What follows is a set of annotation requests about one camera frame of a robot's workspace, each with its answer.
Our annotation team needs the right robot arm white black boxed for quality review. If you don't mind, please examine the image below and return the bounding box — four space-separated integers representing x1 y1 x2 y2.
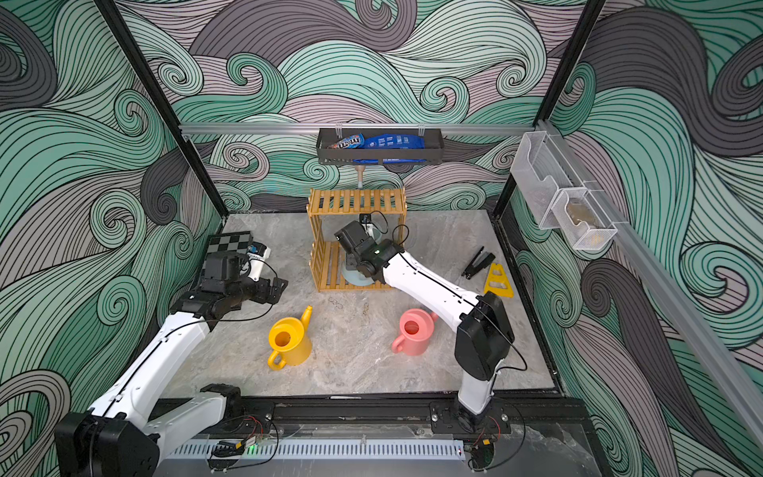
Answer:
335 221 515 417

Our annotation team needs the yellow triangular plastic stand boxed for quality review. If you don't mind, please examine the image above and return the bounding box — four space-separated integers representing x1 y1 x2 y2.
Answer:
483 262 515 298

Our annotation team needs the wooden slatted two-tier shelf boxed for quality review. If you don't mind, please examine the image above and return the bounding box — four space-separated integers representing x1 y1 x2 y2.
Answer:
306 189 407 292

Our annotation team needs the black grey chessboard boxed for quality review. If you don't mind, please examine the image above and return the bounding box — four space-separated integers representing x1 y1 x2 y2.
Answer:
205 232 252 256

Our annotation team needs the black wall basket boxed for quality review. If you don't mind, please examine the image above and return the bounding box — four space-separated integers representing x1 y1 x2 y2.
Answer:
316 129 444 166

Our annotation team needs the aluminium wall rail right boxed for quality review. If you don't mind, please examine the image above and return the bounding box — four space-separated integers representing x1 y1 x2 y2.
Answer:
536 120 762 443

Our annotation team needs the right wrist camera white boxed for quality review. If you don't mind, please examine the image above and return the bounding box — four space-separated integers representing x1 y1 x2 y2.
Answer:
359 214 376 240

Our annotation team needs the aluminium wall rail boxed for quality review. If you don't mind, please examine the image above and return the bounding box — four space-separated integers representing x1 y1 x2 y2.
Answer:
179 121 534 136
536 120 762 443

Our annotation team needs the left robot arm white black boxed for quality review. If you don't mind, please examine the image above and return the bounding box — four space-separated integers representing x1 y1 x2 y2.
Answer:
54 242 288 476

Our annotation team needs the white perforated cable duct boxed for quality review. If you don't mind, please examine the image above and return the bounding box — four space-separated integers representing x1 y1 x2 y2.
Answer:
169 438 467 461

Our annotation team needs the small pink watering can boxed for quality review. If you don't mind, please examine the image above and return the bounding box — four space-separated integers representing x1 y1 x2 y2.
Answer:
391 308 438 356

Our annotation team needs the clear plastic wall bin small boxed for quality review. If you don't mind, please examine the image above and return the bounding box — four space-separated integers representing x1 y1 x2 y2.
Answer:
550 188 617 252

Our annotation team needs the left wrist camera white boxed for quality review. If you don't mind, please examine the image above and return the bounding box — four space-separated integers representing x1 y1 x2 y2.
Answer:
248 242 270 281

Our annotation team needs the blue snack packet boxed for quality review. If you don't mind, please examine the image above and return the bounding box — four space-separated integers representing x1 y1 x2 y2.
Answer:
354 134 425 165

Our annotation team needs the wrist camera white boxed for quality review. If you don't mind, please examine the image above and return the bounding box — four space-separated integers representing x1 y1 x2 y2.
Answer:
248 242 270 281
359 214 376 240

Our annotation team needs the clear plastic wall bin large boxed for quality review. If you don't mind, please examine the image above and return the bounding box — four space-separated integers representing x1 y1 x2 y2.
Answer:
511 131 581 230

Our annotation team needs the black stapler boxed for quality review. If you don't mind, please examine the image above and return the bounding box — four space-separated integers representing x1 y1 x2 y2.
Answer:
461 246 496 279

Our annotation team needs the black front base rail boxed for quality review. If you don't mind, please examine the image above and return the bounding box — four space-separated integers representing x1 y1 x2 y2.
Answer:
202 392 588 435

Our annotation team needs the aluminium wall rail back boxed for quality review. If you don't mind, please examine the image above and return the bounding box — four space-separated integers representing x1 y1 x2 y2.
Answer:
179 121 534 136

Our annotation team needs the small yellow watering can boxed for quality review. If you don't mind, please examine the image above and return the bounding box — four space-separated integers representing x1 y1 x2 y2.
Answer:
267 306 313 371

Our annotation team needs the m&m candy packet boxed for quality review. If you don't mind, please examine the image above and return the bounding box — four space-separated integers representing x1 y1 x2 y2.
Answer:
327 134 366 150

